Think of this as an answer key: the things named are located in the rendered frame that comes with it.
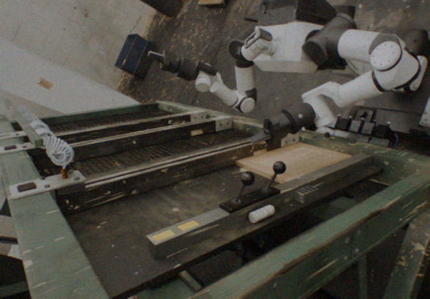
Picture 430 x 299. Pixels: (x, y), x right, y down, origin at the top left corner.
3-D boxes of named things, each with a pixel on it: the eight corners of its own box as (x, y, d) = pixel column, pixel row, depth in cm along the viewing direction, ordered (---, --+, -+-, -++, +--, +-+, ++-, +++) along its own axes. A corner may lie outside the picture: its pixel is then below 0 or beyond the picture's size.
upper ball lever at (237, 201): (243, 208, 89) (260, 177, 81) (232, 212, 87) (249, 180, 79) (235, 198, 92) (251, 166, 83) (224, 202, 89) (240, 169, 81)
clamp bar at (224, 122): (234, 128, 193) (233, 89, 187) (5, 178, 126) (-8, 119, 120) (224, 125, 201) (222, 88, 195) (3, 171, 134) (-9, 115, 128)
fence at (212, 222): (371, 164, 127) (372, 155, 126) (156, 260, 73) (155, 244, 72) (359, 161, 131) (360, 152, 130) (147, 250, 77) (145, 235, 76)
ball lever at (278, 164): (272, 196, 96) (291, 166, 88) (263, 200, 94) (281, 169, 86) (265, 187, 98) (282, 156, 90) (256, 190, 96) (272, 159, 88)
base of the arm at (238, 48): (244, 51, 155) (241, 27, 149) (269, 51, 148) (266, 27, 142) (230, 63, 145) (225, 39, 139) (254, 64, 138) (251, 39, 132)
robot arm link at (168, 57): (166, 44, 137) (191, 55, 142) (157, 63, 142) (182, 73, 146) (167, 56, 127) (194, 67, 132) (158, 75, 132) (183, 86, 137)
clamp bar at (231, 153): (301, 146, 154) (303, 96, 147) (20, 232, 86) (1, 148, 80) (285, 142, 161) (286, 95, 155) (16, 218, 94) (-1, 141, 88)
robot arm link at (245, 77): (248, 97, 168) (246, 57, 154) (262, 107, 158) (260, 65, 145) (229, 104, 164) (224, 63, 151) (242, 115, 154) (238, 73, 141)
